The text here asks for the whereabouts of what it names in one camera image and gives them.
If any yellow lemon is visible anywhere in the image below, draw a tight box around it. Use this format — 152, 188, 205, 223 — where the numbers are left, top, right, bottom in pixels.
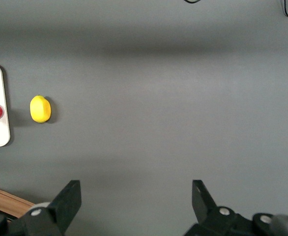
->
29, 95, 52, 124

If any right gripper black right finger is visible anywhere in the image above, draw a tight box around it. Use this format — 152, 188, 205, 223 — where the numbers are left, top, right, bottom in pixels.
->
192, 179, 218, 224

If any wooden drawer cabinet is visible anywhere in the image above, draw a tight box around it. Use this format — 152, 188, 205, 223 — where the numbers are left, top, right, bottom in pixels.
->
0, 183, 34, 218

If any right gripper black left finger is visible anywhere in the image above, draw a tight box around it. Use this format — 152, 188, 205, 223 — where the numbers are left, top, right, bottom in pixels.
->
47, 179, 82, 236

